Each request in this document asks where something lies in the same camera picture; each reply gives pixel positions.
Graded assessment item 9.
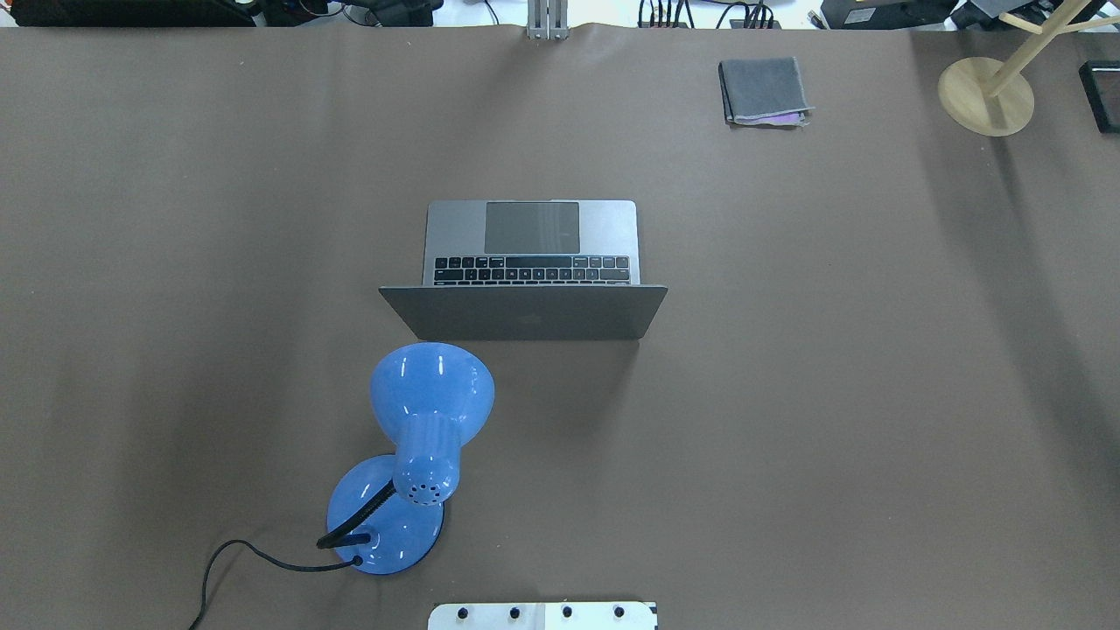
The wooden stand with round base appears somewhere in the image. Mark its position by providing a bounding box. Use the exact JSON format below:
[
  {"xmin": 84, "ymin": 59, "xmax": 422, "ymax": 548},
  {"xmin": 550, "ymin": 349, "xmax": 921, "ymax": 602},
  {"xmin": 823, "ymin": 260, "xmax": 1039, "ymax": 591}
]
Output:
[{"xmin": 937, "ymin": 1, "xmax": 1119, "ymax": 138}]

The black tray at right edge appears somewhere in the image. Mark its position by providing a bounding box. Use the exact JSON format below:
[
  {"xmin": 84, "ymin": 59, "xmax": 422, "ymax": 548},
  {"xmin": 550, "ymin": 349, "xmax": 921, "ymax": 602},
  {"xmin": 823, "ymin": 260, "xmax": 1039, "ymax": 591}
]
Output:
[{"xmin": 1077, "ymin": 61, "xmax": 1119, "ymax": 133}]

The white mounting plate with holes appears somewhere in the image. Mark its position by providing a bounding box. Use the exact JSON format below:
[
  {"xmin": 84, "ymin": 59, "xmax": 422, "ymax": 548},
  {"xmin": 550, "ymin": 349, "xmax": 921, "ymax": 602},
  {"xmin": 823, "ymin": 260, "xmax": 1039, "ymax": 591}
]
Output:
[{"xmin": 427, "ymin": 601, "xmax": 660, "ymax": 629}]

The folded grey cloth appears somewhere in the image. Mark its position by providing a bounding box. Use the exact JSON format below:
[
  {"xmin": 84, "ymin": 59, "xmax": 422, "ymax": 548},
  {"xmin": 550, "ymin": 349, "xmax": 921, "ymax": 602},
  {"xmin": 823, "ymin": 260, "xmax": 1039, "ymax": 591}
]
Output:
[{"xmin": 717, "ymin": 56, "xmax": 813, "ymax": 128}]

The grey laptop computer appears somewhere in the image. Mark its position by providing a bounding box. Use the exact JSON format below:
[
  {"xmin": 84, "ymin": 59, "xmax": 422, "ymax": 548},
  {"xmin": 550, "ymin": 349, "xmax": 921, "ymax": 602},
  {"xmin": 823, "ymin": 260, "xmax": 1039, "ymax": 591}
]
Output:
[{"xmin": 379, "ymin": 200, "xmax": 668, "ymax": 342}]

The aluminium profile post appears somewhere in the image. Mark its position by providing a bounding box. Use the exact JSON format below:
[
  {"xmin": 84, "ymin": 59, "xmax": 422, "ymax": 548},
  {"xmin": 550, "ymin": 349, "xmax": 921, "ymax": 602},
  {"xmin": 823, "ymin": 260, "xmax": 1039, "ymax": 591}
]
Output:
[{"xmin": 528, "ymin": 0, "xmax": 571, "ymax": 40}]

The blue desk lamp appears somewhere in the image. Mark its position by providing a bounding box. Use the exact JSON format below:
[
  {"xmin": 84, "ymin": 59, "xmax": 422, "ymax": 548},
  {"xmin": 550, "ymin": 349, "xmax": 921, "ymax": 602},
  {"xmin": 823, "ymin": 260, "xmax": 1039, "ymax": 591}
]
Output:
[{"xmin": 317, "ymin": 342, "xmax": 495, "ymax": 577}]

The black lamp power cord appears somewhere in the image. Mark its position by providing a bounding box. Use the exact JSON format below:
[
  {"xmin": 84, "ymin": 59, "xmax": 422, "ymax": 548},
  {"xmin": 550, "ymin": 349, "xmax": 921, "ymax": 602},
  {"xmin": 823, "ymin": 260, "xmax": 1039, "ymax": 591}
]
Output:
[{"xmin": 188, "ymin": 539, "xmax": 365, "ymax": 630}]

